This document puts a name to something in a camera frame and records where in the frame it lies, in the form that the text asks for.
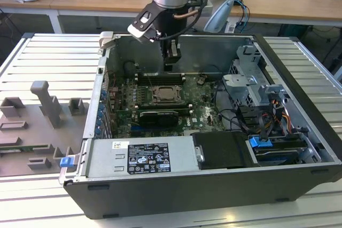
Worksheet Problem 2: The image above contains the pale blue teach pendant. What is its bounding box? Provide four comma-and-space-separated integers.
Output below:
204, 0, 235, 33

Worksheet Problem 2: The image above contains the silver metal drive cage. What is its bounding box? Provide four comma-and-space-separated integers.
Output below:
221, 45, 292, 108

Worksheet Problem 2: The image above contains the hard disk in blue carrier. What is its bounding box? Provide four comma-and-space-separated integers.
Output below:
247, 135, 308, 167

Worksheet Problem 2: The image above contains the grey parts rack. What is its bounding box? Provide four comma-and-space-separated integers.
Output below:
0, 80, 90, 178

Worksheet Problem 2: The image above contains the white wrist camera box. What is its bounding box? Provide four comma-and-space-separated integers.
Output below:
127, 3, 162, 43

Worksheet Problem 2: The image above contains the black flat data cable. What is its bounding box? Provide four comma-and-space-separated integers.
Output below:
255, 110, 271, 142

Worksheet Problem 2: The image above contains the green RAM stick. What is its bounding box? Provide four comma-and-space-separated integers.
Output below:
0, 145, 50, 152

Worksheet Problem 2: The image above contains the silver square CPU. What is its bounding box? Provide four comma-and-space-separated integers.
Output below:
156, 87, 180, 101

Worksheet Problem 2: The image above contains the metal socket cover frame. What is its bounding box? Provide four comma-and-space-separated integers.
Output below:
151, 85, 185, 105

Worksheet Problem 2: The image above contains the blue cable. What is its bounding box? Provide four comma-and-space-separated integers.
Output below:
235, 0, 251, 27

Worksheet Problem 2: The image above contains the yellow red wire bundle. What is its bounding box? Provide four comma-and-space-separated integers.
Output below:
269, 99, 292, 132

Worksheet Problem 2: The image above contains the grey case latch handle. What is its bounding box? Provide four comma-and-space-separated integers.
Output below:
98, 31, 116, 50

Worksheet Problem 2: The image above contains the grey power supply unit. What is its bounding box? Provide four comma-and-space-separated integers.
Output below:
87, 136, 200, 178

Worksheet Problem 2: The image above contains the black graphics card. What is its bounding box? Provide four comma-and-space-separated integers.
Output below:
138, 109, 179, 128

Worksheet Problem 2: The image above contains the green motherboard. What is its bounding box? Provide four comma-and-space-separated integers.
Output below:
106, 74, 228, 138

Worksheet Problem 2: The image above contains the black open PC case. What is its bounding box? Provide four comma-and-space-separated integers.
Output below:
58, 30, 342, 219

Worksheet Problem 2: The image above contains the black CPU socket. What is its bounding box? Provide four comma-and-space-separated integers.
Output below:
145, 84, 188, 107

